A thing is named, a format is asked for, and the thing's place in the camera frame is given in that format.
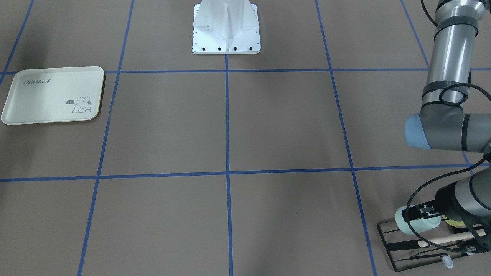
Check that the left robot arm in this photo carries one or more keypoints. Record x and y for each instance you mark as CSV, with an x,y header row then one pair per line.
x,y
441,122

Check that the pale green cup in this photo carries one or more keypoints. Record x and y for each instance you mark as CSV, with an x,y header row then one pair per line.
x,y
419,225

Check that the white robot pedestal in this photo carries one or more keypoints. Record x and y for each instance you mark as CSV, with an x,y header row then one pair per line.
x,y
226,27

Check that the black wire cup rack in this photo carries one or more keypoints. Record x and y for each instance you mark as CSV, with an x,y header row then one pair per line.
x,y
439,245

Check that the yellow cup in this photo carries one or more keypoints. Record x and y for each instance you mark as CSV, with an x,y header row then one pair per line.
x,y
453,223

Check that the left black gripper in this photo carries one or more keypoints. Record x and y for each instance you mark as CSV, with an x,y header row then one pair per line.
x,y
439,207

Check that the cream rabbit tray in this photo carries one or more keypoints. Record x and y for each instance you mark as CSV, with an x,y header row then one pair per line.
x,y
54,95

